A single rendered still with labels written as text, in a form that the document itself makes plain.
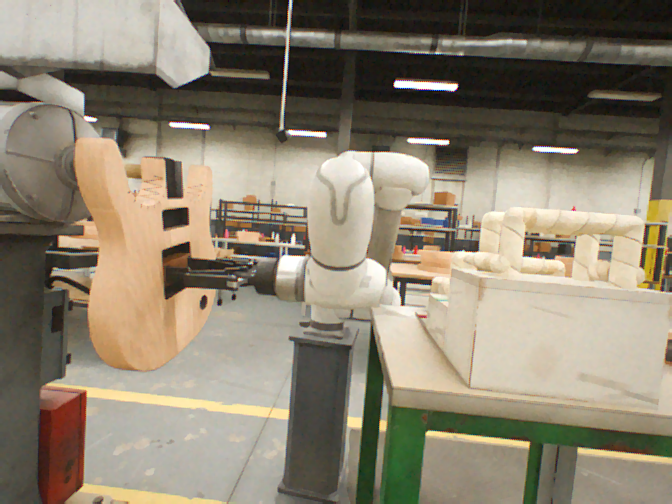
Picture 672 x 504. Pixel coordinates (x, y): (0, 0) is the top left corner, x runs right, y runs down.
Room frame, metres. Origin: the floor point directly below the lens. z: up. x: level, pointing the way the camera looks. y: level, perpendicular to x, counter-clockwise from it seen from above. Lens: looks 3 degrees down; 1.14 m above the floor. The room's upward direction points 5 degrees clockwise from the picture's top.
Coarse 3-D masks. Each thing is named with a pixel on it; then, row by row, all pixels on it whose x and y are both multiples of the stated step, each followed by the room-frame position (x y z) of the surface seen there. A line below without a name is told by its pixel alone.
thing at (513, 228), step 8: (512, 216) 0.47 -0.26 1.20; (504, 224) 0.48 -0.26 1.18; (512, 224) 0.47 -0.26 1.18; (520, 224) 0.46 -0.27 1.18; (504, 232) 0.48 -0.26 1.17; (512, 232) 0.47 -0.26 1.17; (520, 232) 0.46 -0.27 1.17; (504, 240) 0.47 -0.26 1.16; (512, 240) 0.47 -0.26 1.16; (520, 240) 0.46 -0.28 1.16; (504, 248) 0.47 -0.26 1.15; (512, 248) 0.47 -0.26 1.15; (520, 248) 0.47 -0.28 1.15; (504, 256) 0.47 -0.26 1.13; (512, 256) 0.46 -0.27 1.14; (520, 256) 0.47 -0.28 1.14; (512, 264) 0.46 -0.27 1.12; (520, 264) 0.47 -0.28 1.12; (504, 272) 0.47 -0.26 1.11; (512, 272) 0.46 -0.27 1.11
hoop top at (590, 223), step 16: (512, 208) 0.48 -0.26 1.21; (528, 208) 0.47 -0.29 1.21; (528, 224) 0.47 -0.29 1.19; (544, 224) 0.46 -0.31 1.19; (560, 224) 0.46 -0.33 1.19; (576, 224) 0.46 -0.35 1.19; (592, 224) 0.46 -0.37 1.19; (608, 224) 0.46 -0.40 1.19; (624, 224) 0.45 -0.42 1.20; (640, 224) 0.45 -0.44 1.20
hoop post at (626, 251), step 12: (636, 228) 0.45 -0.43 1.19; (624, 240) 0.46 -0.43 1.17; (636, 240) 0.45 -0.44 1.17; (612, 252) 0.48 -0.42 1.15; (624, 252) 0.46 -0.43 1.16; (636, 252) 0.45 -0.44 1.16; (612, 264) 0.47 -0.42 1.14; (624, 264) 0.46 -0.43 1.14; (636, 264) 0.45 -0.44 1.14; (612, 276) 0.47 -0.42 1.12; (624, 276) 0.46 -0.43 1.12; (624, 288) 0.45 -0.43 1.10
